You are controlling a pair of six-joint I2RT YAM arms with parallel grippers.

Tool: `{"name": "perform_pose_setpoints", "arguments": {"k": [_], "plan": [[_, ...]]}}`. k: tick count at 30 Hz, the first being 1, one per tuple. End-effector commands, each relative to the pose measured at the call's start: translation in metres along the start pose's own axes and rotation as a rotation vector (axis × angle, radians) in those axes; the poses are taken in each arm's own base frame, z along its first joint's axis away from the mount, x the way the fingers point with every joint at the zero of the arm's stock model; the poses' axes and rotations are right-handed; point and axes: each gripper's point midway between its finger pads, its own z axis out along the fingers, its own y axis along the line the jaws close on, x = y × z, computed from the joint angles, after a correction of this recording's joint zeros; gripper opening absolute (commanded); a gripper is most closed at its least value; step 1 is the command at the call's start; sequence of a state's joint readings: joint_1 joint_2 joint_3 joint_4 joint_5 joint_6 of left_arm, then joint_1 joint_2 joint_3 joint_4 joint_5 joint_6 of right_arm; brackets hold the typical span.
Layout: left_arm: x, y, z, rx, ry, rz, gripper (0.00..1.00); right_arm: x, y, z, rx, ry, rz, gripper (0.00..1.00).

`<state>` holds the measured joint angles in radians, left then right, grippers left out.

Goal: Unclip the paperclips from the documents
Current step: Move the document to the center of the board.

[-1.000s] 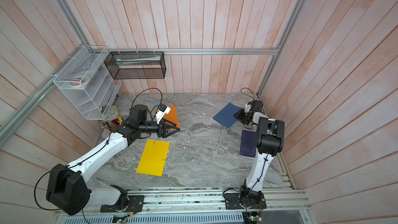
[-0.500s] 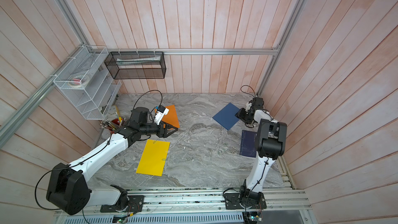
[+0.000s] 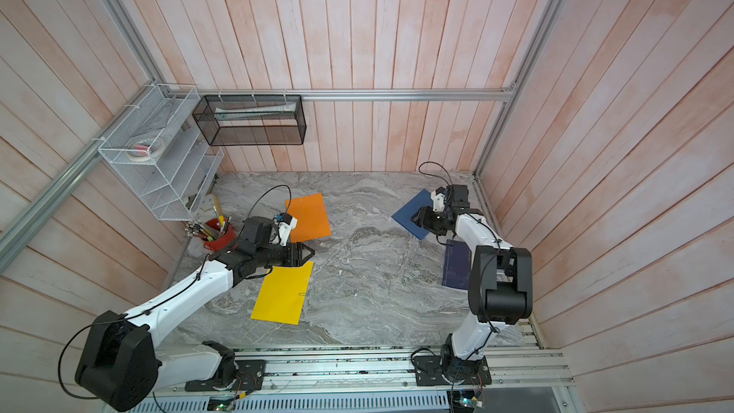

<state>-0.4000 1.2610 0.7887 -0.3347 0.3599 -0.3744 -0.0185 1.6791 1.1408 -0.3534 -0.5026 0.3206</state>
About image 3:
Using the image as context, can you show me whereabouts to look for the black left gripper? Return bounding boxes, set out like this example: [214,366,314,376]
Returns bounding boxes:
[255,242,315,268]

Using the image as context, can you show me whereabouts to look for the blue paper document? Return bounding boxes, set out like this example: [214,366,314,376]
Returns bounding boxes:
[392,189,433,240]

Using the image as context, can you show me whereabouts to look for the yellow paper document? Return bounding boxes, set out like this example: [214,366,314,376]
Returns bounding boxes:
[252,261,313,325]

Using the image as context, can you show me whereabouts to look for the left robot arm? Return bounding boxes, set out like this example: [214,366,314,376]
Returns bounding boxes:
[75,213,315,412]

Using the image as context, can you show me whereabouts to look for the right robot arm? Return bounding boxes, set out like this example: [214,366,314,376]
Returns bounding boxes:
[412,185,533,382]

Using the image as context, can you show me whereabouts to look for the orange paper document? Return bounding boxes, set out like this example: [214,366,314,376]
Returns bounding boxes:
[286,193,332,243]

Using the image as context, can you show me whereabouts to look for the dark navy book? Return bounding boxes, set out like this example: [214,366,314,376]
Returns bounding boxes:
[442,240,472,291]

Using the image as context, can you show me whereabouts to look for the red pen holder cup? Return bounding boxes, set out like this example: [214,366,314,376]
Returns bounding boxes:
[204,219,236,252]

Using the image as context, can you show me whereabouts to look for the paper in black basket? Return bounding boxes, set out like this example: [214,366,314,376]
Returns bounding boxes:
[214,104,294,122]

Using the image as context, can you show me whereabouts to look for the tape roll in shelf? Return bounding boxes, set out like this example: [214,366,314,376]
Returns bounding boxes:
[124,136,166,163]

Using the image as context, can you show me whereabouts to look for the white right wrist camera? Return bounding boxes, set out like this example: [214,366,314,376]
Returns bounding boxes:
[431,187,449,213]

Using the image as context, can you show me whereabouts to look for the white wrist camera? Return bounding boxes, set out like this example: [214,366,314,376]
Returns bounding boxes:
[275,212,298,247]
[431,187,449,213]

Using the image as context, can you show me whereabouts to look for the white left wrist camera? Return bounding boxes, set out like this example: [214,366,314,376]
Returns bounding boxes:
[275,212,298,247]

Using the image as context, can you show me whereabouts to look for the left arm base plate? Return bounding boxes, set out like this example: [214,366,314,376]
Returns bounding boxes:
[185,359,266,394]

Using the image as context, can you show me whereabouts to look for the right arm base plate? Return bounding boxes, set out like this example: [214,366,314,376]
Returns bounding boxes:
[410,354,492,387]

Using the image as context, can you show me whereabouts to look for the black wire mesh basket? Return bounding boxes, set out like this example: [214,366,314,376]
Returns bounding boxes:
[192,94,308,146]

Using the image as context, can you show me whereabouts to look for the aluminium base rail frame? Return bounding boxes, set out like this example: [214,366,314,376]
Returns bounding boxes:
[135,342,585,412]

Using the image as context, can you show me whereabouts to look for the white wire mesh shelf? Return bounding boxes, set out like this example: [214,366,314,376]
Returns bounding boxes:
[99,84,224,222]

